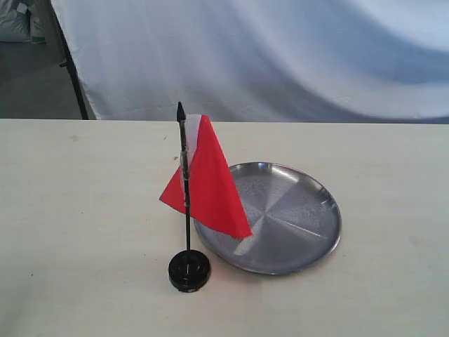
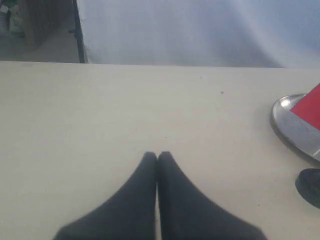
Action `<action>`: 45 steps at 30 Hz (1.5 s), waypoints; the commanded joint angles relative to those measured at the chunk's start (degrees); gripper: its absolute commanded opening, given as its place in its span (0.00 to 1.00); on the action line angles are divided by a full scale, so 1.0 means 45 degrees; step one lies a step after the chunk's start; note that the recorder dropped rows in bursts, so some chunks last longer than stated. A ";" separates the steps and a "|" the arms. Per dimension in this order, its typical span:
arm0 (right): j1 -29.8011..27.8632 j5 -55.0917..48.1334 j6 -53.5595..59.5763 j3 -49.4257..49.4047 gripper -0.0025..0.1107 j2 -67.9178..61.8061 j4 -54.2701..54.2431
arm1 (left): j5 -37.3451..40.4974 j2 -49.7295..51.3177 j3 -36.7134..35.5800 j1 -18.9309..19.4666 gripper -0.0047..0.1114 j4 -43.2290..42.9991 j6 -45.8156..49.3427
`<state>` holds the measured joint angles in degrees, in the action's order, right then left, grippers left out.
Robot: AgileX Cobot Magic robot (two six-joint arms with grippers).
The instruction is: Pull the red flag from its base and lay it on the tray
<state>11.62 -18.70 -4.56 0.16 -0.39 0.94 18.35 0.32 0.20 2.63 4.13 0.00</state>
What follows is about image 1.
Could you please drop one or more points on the red white flag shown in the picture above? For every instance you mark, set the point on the red white flag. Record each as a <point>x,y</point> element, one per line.
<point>204,178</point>

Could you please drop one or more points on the round black flag base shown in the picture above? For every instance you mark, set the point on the round black flag base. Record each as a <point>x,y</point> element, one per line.
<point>188,271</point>

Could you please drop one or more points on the round steel plate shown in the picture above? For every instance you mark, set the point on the round steel plate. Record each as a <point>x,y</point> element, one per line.
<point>295,221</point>

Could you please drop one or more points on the white backdrop cloth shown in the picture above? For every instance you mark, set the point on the white backdrop cloth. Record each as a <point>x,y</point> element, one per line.
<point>331,61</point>

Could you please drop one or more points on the black backdrop stand pole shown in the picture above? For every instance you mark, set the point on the black backdrop stand pole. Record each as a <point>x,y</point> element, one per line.
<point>68,63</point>

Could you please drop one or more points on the white sack in background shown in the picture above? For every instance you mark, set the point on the white sack in background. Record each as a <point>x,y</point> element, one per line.
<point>20,22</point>

